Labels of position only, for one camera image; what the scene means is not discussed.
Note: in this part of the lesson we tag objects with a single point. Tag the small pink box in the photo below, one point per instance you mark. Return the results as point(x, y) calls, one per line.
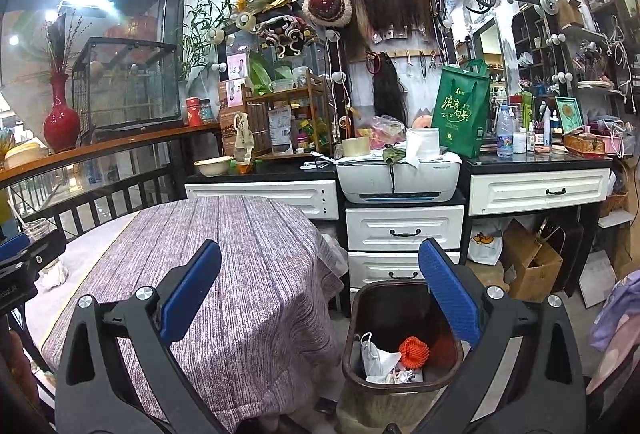
point(238, 66)

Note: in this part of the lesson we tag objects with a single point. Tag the glass terrarium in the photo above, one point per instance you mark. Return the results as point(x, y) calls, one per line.
point(130, 84)

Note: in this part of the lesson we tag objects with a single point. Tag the wide white drawer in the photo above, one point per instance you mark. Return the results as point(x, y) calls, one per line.
point(540, 191)

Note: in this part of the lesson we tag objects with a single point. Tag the black trash bin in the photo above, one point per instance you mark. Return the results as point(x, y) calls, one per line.
point(372, 309)

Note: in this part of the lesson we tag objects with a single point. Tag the toilet paper roll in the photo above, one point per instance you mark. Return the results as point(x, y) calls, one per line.
point(422, 144)

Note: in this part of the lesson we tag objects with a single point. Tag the beige paper bag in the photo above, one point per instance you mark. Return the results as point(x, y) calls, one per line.
point(244, 136)

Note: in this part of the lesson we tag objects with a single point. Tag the purple cloth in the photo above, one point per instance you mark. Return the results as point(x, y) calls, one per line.
point(615, 304)

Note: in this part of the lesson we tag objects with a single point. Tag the peach round sponge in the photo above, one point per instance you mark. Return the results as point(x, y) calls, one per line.
point(422, 121)

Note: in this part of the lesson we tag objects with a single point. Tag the red canister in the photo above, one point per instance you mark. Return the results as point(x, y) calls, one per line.
point(193, 113)

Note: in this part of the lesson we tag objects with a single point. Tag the clear water bottle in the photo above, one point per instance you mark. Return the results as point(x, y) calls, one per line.
point(505, 134)

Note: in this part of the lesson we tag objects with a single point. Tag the brown printed box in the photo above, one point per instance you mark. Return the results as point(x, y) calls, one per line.
point(227, 129)

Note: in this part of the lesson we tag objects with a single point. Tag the white bag yellow print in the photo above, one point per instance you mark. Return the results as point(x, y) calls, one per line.
point(486, 241)

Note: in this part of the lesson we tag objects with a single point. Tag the crumpled white tissue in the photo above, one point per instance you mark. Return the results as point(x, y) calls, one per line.
point(52, 275)

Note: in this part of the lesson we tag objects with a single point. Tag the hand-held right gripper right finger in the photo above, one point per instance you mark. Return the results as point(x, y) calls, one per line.
point(450, 291)

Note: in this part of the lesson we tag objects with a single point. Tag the wooden tray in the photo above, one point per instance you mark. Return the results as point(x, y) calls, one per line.
point(585, 145)

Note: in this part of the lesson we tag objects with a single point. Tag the orange foam net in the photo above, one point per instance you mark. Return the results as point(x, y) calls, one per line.
point(414, 353)

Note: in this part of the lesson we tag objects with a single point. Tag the green bamboo plant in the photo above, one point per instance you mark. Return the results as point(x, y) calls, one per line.
point(205, 29)

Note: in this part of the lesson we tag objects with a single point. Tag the beige tape roll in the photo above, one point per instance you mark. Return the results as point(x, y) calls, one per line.
point(356, 146)

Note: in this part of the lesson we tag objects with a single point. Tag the vanity mirror with bulbs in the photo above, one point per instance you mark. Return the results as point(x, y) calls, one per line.
point(240, 45)

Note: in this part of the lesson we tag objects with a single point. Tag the white foam table cover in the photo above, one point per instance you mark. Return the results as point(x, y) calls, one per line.
point(90, 254)

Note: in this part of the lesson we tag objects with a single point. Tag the pink plastic bag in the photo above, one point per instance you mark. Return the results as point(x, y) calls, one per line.
point(389, 128)

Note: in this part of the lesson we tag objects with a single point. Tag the clear plastic cup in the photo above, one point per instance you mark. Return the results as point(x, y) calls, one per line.
point(39, 230)

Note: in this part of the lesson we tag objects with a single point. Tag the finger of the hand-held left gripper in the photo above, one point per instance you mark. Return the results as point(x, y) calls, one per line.
point(12, 248)

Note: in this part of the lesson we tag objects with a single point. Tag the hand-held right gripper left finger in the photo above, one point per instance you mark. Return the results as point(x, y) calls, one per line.
point(192, 289)

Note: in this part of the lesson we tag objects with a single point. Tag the hanging black wig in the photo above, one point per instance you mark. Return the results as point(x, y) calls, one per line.
point(389, 89)

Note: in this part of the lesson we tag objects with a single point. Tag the wooden ledge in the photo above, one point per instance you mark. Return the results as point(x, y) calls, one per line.
point(125, 144)

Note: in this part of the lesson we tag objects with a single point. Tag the dried branches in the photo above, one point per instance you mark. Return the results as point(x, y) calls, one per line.
point(62, 44)

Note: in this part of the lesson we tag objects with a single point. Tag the white face mask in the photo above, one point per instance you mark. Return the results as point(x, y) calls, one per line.
point(375, 359)

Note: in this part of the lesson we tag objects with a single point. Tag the bamboo shelf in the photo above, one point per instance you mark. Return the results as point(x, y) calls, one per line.
point(287, 94)

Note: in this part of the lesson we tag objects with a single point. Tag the red ceramic vase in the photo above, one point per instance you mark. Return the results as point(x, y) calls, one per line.
point(61, 124)

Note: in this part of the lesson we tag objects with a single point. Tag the black railing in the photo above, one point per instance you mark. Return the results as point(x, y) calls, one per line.
point(100, 204)

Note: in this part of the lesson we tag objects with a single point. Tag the golden patterned vase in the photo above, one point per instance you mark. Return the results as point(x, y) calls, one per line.
point(6, 144)

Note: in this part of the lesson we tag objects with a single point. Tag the dark ornate headdress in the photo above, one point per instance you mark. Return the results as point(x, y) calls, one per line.
point(287, 34)

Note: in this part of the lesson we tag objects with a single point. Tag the cream bowl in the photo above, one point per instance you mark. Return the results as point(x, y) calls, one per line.
point(25, 156)

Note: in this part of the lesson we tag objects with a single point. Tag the white drinking straw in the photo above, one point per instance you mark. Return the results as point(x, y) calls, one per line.
point(17, 216)

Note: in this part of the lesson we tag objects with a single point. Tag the white printer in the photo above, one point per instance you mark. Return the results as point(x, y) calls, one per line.
point(400, 181)

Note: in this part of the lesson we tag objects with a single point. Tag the small glass jar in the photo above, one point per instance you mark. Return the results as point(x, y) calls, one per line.
point(207, 111)

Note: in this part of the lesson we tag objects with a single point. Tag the wall mirror with bulbs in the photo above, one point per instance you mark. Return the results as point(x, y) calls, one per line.
point(487, 44)

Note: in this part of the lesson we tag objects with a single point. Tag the green framed picture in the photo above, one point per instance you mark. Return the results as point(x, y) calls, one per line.
point(569, 114)

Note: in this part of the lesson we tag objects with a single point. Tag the red embroidered hat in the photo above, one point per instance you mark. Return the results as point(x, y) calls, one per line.
point(327, 6)

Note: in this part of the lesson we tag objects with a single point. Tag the cardboard box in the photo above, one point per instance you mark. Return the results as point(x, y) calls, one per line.
point(532, 269)

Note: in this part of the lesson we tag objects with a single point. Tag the cream basin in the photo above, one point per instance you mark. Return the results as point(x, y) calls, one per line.
point(214, 166)

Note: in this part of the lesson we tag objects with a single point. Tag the green tote bag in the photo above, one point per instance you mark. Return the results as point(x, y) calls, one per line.
point(460, 114)

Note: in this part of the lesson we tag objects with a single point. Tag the person's left forearm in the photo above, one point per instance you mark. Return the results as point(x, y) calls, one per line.
point(17, 374)

